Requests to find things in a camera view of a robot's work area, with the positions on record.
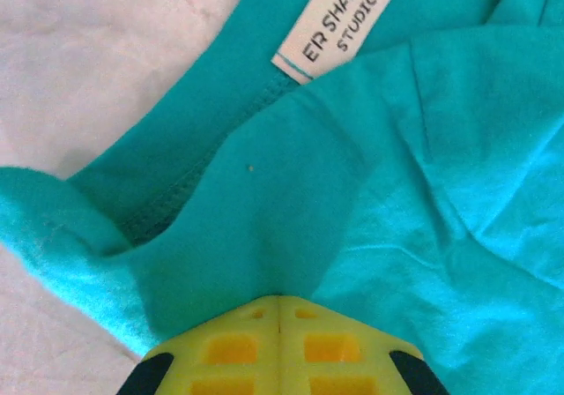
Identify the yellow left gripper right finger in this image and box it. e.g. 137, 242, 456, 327
278, 295, 451, 395

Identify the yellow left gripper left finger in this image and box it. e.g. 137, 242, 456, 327
116, 295, 279, 395

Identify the teal t-shirt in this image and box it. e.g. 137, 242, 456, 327
0, 0, 564, 395

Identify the off-white table cover cloth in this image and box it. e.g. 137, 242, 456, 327
0, 0, 261, 395

